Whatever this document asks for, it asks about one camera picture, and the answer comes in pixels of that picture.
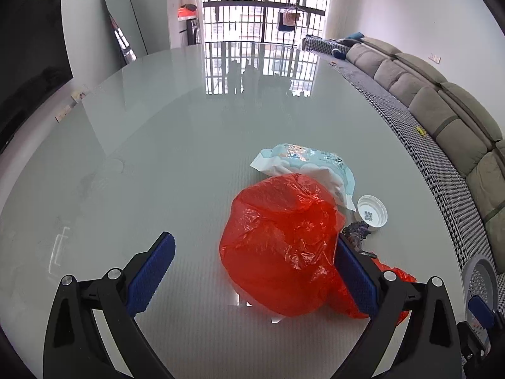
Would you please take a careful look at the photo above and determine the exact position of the small hanging garment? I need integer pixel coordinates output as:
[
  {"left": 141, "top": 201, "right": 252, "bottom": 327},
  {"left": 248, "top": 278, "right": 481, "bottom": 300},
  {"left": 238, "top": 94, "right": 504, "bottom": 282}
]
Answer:
[{"left": 278, "top": 5, "right": 301, "bottom": 33}]

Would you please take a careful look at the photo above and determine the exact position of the wet wipes packet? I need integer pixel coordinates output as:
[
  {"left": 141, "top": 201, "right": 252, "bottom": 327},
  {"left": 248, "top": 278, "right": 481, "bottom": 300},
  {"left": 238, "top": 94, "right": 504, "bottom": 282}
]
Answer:
[{"left": 250, "top": 142, "right": 356, "bottom": 211}]

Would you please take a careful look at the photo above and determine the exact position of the dark cabinet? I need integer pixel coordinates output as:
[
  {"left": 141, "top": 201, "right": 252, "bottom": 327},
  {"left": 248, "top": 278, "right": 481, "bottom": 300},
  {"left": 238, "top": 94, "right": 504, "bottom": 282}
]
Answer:
[{"left": 185, "top": 20, "right": 204, "bottom": 46}]

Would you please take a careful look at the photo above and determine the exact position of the dark dinosaur toy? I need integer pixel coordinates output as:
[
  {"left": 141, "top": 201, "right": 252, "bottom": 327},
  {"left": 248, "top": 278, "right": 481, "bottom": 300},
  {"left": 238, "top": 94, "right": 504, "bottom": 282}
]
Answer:
[{"left": 341, "top": 221, "right": 378, "bottom": 258}]

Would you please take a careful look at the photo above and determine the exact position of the black television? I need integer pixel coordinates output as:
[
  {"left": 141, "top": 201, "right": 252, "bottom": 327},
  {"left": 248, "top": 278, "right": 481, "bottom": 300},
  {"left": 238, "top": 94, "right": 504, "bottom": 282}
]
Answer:
[{"left": 0, "top": 0, "right": 74, "bottom": 155}]

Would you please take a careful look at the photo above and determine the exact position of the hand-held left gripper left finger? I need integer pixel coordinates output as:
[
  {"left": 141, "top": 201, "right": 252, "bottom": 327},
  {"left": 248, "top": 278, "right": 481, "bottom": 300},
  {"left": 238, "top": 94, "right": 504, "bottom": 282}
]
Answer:
[{"left": 43, "top": 231, "right": 176, "bottom": 379}]

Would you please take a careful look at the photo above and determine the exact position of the red plastic bag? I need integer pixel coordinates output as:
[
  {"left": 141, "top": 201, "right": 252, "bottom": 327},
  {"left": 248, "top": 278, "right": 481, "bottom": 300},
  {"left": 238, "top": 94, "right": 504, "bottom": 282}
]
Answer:
[{"left": 219, "top": 172, "right": 418, "bottom": 321}]

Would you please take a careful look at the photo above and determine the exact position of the houndstooth blanket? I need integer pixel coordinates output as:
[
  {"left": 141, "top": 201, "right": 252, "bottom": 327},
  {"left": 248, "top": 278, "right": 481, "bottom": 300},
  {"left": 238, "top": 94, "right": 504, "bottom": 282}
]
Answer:
[{"left": 302, "top": 35, "right": 481, "bottom": 270}]

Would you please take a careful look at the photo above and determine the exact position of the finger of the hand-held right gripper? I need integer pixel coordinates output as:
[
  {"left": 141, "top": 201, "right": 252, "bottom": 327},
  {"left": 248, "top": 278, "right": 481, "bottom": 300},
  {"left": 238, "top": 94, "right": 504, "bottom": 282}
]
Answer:
[{"left": 468, "top": 295, "right": 496, "bottom": 330}]

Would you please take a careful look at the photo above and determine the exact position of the white bottle cap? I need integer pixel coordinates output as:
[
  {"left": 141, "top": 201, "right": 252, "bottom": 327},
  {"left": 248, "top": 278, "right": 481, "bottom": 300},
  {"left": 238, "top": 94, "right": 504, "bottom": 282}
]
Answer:
[{"left": 357, "top": 194, "right": 389, "bottom": 230}]

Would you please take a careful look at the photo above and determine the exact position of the window grille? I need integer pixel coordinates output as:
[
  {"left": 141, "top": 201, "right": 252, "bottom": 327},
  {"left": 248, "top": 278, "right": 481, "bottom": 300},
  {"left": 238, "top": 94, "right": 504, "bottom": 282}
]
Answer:
[{"left": 201, "top": 0, "right": 330, "bottom": 45}]

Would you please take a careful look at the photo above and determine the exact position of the standing mirror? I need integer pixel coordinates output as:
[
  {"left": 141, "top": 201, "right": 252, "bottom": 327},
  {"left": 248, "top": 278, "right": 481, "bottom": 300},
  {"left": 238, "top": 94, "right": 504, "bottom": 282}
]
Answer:
[{"left": 101, "top": 0, "right": 149, "bottom": 66}]

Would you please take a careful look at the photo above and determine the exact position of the grey sofa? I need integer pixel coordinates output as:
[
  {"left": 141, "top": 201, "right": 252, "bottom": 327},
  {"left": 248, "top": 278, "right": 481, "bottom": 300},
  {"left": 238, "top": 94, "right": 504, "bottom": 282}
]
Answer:
[{"left": 345, "top": 37, "right": 505, "bottom": 274}]

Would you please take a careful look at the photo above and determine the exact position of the grey perforated basket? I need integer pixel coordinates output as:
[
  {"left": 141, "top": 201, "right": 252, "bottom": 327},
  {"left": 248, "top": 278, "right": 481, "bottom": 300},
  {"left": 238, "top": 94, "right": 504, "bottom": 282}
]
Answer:
[{"left": 461, "top": 254, "right": 500, "bottom": 325}]

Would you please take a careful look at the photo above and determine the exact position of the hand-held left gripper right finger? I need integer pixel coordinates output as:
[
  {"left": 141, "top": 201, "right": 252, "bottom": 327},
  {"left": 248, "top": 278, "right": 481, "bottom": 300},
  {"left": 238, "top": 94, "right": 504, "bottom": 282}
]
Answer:
[{"left": 334, "top": 234, "right": 463, "bottom": 379}]

